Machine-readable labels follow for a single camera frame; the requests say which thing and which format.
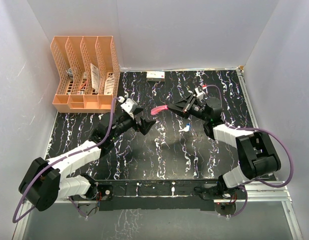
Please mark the small white red box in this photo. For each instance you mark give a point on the small white red box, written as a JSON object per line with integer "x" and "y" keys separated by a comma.
{"x": 155, "y": 76}

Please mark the white paper packet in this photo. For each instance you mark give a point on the white paper packet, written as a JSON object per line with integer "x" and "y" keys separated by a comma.
{"x": 95, "y": 77}

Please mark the white labelled packet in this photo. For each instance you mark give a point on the white labelled packet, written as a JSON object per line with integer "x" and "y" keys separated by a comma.
{"x": 109, "y": 85}

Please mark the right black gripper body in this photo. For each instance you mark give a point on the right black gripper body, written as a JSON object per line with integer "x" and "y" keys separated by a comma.
{"x": 198, "y": 110}

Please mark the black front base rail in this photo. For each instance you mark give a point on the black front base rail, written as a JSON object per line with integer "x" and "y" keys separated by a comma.
{"x": 168, "y": 194}

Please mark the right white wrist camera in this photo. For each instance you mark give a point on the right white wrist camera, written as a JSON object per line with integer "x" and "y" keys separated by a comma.
{"x": 200, "y": 92}

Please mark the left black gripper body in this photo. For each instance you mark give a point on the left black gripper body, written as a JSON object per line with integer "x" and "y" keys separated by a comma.
{"x": 126, "y": 123}

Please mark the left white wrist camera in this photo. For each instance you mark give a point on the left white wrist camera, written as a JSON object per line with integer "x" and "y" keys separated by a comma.
{"x": 129, "y": 106}

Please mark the round metal object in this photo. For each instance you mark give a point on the round metal object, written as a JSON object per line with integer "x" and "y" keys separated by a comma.
{"x": 69, "y": 72}

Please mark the red strap keychain with ring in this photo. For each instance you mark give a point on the red strap keychain with ring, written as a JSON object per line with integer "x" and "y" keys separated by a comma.
{"x": 154, "y": 111}

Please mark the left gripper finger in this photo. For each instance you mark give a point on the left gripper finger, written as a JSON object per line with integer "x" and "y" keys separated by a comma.
{"x": 137, "y": 111}
{"x": 145, "y": 125}

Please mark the silver key with blue tag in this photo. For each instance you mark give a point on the silver key with blue tag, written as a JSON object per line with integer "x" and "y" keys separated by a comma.
{"x": 186, "y": 128}

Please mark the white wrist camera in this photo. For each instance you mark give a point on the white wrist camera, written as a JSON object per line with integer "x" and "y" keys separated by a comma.
{"x": 129, "y": 106}
{"x": 200, "y": 92}

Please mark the orange plastic file organizer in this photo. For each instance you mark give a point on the orange plastic file organizer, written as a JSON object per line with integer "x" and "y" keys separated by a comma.
{"x": 75, "y": 94}

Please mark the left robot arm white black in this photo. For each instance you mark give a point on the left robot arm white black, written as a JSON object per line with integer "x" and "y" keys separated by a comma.
{"x": 48, "y": 180}

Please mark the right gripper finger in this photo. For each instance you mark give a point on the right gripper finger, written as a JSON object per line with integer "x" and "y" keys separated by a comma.
{"x": 186, "y": 100}
{"x": 178, "y": 109}

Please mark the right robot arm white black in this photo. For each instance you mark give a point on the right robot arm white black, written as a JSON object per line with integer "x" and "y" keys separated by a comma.
{"x": 256, "y": 153}

